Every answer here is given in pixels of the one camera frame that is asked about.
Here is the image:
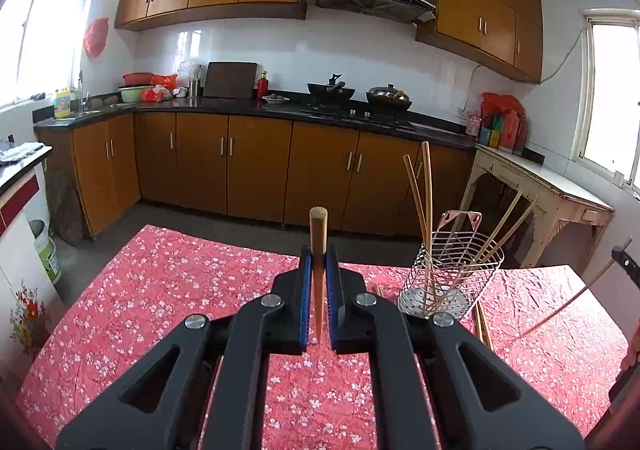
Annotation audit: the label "black kitchen countertop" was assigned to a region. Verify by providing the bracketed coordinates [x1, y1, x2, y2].
[32, 97, 476, 151]

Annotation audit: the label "sliding window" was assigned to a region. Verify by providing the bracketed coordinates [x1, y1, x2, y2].
[580, 7, 640, 188]
[0, 0, 108, 106]

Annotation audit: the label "white and red cabinet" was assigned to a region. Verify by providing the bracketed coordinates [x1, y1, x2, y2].
[0, 147, 53, 261]

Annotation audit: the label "person's right hand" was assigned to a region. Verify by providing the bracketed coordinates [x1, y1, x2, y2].
[621, 330, 640, 372]

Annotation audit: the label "gas stove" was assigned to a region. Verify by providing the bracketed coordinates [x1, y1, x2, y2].
[300, 102, 416, 131]

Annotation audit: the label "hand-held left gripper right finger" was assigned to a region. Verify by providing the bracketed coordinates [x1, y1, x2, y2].
[325, 245, 586, 450]

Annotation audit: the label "black wok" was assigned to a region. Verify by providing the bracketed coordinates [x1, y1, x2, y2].
[306, 73, 356, 103]

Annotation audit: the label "wok with steel lid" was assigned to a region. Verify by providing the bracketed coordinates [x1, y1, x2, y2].
[366, 85, 413, 110]

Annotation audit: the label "cream wooden side table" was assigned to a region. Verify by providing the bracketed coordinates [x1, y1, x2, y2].
[460, 144, 615, 271]

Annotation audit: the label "white plastic bucket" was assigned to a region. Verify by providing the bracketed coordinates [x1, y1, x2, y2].
[27, 220, 63, 286]

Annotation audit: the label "dark cutting board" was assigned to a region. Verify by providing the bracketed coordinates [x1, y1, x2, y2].
[202, 62, 258, 99]

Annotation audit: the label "wall power cable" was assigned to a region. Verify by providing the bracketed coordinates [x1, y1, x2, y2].
[457, 30, 586, 113]

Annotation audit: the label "red bag on wall hook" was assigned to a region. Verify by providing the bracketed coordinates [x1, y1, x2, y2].
[83, 18, 110, 59]

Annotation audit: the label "grey dish cloth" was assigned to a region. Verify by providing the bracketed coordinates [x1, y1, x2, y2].
[0, 142, 46, 166]

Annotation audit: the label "sink faucet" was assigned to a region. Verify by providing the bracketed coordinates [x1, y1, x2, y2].
[77, 70, 91, 112]

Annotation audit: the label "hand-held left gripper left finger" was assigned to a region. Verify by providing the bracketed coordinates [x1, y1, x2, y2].
[55, 245, 313, 450]

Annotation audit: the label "white panel with flower print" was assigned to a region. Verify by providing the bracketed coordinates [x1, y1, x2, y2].
[0, 260, 68, 371]

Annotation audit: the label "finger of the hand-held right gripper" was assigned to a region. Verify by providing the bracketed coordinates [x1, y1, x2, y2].
[611, 237, 640, 290]

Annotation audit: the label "red plastic bag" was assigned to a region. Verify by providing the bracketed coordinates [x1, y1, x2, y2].
[142, 74, 178, 102]

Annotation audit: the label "wooden base cabinets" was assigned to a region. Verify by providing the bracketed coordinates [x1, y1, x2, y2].
[37, 112, 476, 238]

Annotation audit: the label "metal wire utensil holder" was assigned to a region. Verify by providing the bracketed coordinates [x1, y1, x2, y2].
[397, 211, 505, 322]

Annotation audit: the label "blue and yellow boxes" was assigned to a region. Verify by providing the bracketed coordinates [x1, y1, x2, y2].
[479, 114, 501, 148]

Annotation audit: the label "pale green basin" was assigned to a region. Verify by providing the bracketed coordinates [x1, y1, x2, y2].
[118, 86, 151, 104]

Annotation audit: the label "red floral tablecloth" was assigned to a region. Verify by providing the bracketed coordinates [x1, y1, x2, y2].
[15, 224, 631, 450]

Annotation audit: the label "brown sack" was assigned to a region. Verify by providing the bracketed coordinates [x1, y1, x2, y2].
[45, 165, 86, 246]

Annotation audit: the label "red plastic bags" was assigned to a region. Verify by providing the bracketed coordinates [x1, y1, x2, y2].
[481, 92, 526, 131]

